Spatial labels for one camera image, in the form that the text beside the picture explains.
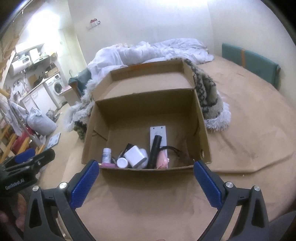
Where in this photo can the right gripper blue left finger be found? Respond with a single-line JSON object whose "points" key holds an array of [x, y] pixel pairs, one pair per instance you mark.
{"points": [[81, 183]]}

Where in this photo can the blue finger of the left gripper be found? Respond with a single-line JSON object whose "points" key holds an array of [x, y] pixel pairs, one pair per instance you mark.
{"points": [[40, 159], [24, 156]]}

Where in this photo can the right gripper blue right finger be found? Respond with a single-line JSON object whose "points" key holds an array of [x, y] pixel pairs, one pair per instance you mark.
{"points": [[211, 184]]}

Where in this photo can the pink perfume bottle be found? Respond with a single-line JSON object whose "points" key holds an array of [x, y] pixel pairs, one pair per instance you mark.
{"points": [[108, 165]]}

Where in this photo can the white pill bottle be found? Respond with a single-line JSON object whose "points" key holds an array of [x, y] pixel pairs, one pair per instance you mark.
{"points": [[106, 155]]}

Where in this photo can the white round jar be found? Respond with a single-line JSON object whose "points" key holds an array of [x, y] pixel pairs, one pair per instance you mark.
{"points": [[122, 163]]}

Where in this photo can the pink silicone brush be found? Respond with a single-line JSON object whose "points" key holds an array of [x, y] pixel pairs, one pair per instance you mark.
{"points": [[162, 160]]}

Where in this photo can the black flashlight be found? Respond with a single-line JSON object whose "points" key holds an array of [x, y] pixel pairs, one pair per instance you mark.
{"points": [[155, 150]]}

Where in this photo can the white charger adapter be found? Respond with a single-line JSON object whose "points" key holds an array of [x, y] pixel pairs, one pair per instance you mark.
{"points": [[137, 157]]}

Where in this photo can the black lighter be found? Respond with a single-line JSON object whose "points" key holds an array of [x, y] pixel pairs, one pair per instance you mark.
{"points": [[128, 147]]}

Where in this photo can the white remote control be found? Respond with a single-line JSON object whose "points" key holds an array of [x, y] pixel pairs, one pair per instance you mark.
{"points": [[160, 131]]}

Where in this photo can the left hand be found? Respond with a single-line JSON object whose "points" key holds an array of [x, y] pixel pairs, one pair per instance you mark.
{"points": [[13, 210]]}

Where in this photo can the yellow wooden chair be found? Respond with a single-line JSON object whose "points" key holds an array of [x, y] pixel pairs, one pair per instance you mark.
{"points": [[12, 144]]}

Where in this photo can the white bathroom scale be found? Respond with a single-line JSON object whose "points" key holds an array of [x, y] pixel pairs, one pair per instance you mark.
{"points": [[53, 140]]}

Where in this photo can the grey stuffed bag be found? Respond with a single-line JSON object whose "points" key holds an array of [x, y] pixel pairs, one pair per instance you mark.
{"points": [[40, 123]]}

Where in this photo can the furry black white blanket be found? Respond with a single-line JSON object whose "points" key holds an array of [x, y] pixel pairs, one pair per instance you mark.
{"points": [[216, 113]]}

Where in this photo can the white side table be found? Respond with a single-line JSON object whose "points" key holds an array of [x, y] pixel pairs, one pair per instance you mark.
{"points": [[70, 95]]}

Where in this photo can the white washing machine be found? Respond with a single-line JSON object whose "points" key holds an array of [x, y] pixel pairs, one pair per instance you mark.
{"points": [[54, 86]]}

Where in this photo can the white water heater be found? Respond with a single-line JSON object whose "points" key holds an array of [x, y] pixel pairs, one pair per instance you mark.
{"points": [[19, 65]]}

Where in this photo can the teal armchair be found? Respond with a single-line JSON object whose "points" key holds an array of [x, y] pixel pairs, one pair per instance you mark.
{"points": [[78, 82]]}

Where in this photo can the open cardboard box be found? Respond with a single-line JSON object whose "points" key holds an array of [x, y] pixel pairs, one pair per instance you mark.
{"points": [[130, 101]]}

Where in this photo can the white duvet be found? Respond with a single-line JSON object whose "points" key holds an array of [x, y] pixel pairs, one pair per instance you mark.
{"points": [[126, 55]]}

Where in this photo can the teal cushion with orange stripe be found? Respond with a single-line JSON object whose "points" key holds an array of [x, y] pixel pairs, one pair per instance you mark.
{"points": [[253, 62]]}

